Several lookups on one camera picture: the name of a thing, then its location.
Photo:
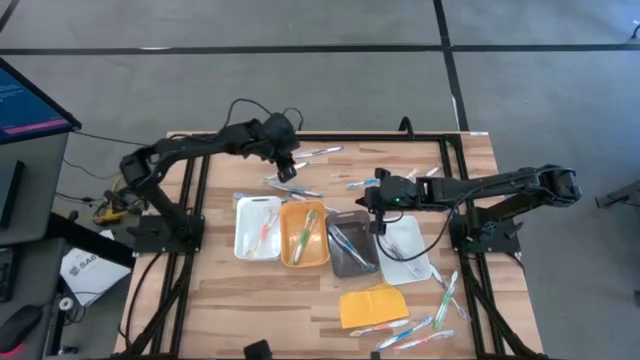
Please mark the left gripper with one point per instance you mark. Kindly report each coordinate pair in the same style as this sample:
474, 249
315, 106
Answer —
277, 137

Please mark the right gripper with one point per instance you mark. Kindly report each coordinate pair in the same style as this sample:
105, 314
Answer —
400, 194

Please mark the green toothbrush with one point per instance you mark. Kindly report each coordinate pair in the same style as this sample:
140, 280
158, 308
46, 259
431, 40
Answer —
302, 240
270, 177
310, 220
445, 300

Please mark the grey translucent plastic bin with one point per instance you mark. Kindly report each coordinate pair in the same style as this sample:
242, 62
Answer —
360, 225

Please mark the orange plastic bin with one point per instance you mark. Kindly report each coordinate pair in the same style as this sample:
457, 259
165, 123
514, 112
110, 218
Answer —
287, 220

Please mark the red toothbrush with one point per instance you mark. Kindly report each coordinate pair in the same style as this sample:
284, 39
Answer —
412, 173
380, 327
257, 242
272, 220
425, 340

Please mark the white plastic bin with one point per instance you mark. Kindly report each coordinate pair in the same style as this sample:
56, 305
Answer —
245, 225
415, 230

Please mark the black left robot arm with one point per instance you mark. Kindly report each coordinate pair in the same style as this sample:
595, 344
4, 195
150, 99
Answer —
190, 145

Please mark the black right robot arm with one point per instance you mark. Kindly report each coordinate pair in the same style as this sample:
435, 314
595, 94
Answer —
500, 185

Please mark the yellow folded cloth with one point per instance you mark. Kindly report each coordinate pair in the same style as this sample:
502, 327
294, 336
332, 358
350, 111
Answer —
372, 306

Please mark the white table label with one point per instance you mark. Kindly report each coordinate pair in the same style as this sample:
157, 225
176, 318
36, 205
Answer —
478, 133

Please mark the black desk beam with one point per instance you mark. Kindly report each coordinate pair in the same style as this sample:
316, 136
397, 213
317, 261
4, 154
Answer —
85, 237

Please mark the white printed box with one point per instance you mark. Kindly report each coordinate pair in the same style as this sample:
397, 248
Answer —
92, 275

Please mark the grey desk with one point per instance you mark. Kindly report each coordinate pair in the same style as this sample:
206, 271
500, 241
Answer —
40, 190

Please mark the white tape roll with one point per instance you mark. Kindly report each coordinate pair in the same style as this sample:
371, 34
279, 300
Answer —
66, 303

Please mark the monitor with blue screen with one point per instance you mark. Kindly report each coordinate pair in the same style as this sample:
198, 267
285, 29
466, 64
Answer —
25, 107

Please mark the black flat device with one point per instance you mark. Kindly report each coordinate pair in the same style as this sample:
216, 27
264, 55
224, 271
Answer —
10, 192

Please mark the black keyboard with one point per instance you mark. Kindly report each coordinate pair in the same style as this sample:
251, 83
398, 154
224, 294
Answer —
5, 275

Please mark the black computer mouse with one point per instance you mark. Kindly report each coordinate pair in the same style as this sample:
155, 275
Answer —
17, 327

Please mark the black aluminium rig frame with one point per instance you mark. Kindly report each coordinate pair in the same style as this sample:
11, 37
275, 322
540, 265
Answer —
375, 137

